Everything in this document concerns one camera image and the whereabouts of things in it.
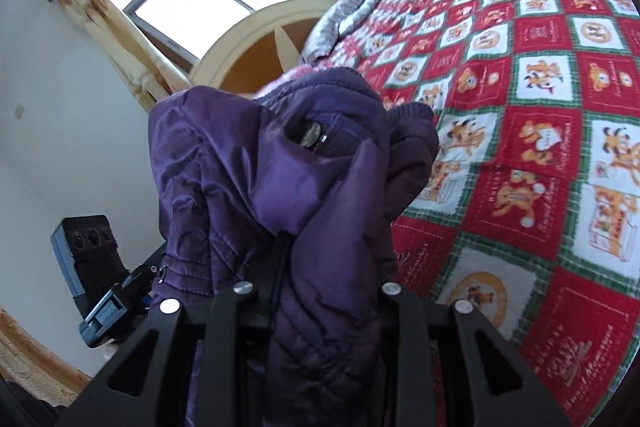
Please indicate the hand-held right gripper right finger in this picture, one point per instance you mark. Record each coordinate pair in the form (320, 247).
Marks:
(402, 322)

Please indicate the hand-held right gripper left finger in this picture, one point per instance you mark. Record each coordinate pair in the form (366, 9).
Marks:
(230, 322)

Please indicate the purple quilted jacket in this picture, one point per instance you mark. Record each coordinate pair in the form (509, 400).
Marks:
(300, 187)

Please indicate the tan patterned fabric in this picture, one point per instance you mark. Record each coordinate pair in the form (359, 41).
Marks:
(35, 347)

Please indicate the yellow patterned curtain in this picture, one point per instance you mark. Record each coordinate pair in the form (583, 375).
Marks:
(125, 52)

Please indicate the red printed patchwork bedspread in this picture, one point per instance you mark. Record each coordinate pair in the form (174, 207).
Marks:
(540, 132)

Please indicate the cream wooden headboard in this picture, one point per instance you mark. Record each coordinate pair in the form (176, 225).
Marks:
(240, 47)

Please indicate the grey striped pillow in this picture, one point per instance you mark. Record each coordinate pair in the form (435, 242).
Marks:
(335, 22)

